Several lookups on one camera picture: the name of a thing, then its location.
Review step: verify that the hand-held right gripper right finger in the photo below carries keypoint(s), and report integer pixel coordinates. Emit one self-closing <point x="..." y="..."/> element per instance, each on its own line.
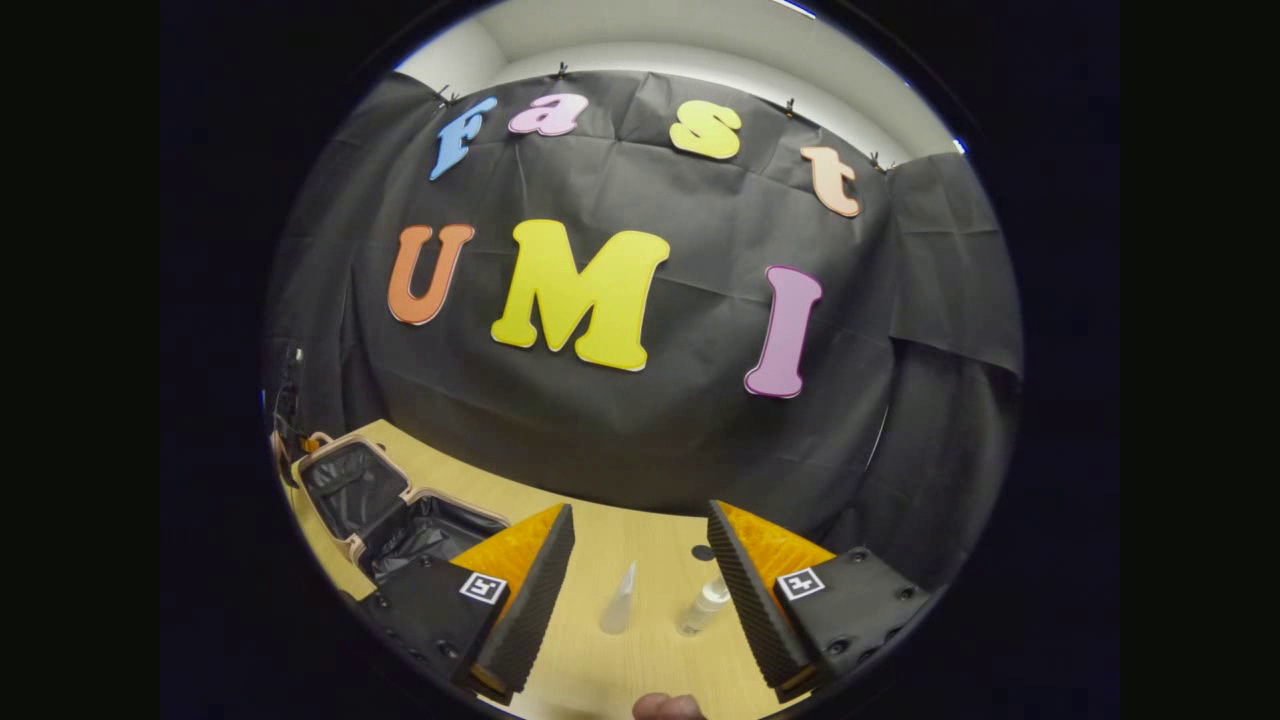
<point x="745" y="590"/>

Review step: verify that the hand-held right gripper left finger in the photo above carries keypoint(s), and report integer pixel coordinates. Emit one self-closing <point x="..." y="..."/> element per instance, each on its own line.
<point x="535" y="590"/>

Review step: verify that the white pump bottle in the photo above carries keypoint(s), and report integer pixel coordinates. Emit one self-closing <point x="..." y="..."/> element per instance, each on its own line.
<point x="704" y="606"/>

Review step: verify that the white squeeze tube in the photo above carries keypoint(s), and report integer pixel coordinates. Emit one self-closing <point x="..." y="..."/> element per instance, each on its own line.
<point x="618" y="602"/>

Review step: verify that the pink suitcase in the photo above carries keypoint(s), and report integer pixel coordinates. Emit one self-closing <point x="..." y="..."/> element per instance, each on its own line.
<point x="350" y="490"/>

